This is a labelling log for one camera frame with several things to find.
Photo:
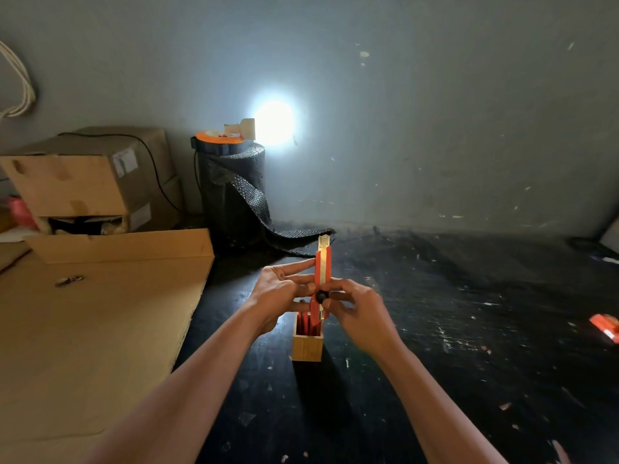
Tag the person's left hand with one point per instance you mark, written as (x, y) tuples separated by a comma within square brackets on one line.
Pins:
[(271, 297)]

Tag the person's right hand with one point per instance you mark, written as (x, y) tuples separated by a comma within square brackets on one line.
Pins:
[(365, 321)]

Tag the person's right thumb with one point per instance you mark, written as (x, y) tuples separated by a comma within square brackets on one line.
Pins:
[(338, 295)]

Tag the person's left middle finger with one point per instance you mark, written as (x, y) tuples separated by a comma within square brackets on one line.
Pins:
[(302, 279)]

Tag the orange utility knife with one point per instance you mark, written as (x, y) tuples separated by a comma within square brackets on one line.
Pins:
[(322, 280)]

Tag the person's left forearm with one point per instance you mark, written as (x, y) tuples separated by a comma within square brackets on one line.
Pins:
[(193, 396)]

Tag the person's right forearm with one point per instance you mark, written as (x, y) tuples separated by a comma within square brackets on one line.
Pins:
[(435, 410)]

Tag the orange cutters in holder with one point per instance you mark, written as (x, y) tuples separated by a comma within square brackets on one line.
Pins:
[(304, 322)]

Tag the wooden holder box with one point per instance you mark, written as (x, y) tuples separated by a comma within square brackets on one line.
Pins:
[(307, 343)]

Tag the black bubble wrap roll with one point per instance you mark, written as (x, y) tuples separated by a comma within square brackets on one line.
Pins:
[(237, 198)]

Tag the orange tape dispenser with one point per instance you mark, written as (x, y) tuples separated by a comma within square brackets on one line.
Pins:
[(222, 138)]

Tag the open cardboard box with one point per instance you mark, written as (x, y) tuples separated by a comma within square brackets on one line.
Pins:
[(116, 212)]

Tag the flat cardboard sheet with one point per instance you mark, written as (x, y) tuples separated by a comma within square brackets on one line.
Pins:
[(92, 343)]

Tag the small metal clip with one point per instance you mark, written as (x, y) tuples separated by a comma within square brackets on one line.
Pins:
[(68, 280)]

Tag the large cardboard box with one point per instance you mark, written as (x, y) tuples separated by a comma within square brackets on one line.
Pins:
[(92, 173)]

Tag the orange plastic piece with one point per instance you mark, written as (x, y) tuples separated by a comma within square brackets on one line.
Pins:
[(605, 327)]

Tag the red plastic bag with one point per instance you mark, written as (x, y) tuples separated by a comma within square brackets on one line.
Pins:
[(22, 212)]

